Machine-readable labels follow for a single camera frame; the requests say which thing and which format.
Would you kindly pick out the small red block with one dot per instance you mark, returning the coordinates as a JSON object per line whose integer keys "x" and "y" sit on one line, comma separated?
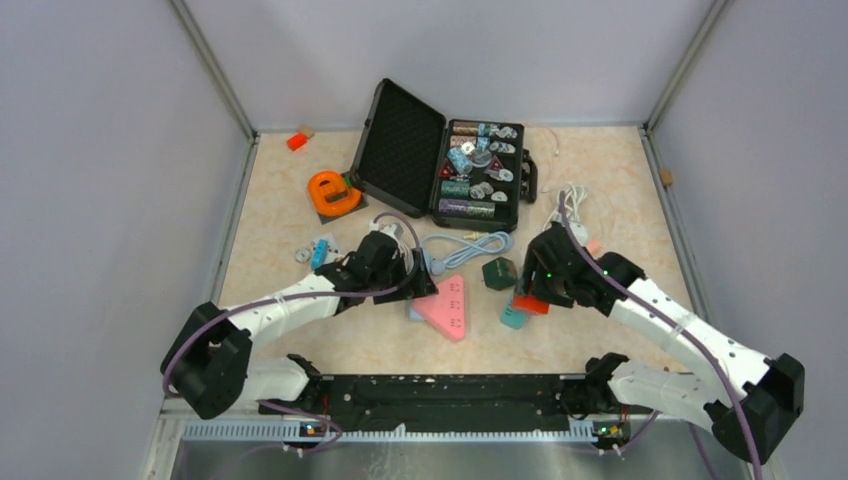
{"x": 297, "y": 141}

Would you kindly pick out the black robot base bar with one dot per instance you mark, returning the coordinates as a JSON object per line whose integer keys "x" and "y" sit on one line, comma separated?
{"x": 496, "y": 403}

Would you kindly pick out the teal power strip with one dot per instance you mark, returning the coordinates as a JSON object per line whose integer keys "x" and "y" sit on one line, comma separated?
{"x": 513, "y": 318}

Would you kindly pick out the wooden block on rail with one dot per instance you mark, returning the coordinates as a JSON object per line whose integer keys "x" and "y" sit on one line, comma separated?
{"x": 666, "y": 177}

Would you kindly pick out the light blue plug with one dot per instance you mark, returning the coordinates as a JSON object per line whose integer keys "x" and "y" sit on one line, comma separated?
{"x": 437, "y": 267}

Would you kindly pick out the red cube socket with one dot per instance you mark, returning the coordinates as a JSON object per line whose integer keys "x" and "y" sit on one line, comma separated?
{"x": 530, "y": 305}

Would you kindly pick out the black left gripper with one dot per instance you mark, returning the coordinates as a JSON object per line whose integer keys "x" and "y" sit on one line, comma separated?
{"x": 420, "y": 286}

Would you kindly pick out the small blue plug adapter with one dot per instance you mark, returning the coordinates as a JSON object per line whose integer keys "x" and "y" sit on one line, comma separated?
{"x": 319, "y": 255}

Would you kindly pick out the black open carrying case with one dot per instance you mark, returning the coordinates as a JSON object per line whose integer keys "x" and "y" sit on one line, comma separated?
{"x": 462, "y": 174}

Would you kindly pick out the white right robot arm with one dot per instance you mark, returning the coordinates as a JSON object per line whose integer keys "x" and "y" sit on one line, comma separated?
{"x": 747, "y": 400}

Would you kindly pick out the small wooden block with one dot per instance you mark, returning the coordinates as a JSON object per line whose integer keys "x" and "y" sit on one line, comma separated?
{"x": 306, "y": 131}

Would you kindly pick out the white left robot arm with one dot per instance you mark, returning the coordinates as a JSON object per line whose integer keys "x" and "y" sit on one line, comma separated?
{"x": 212, "y": 363}

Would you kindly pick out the light blue power strip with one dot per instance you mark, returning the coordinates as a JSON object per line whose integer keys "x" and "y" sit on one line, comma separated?
{"x": 412, "y": 314}

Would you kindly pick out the small pink plug adapter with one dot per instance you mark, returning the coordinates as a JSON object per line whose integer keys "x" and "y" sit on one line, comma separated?
{"x": 593, "y": 247}

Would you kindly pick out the dark green cube socket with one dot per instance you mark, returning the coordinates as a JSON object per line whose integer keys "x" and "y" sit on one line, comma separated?
{"x": 500, "y": 274}

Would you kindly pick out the pink triangular power strip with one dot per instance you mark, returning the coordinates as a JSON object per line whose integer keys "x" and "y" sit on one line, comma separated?
{"x": 445, "y": 311}

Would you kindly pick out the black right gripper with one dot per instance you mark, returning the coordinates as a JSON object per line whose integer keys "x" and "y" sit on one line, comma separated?
{"x": 532, "y": 280}

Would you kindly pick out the orange tape dispenser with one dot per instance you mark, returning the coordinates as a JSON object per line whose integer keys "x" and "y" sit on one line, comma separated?
{"x": 333, "y": 195}

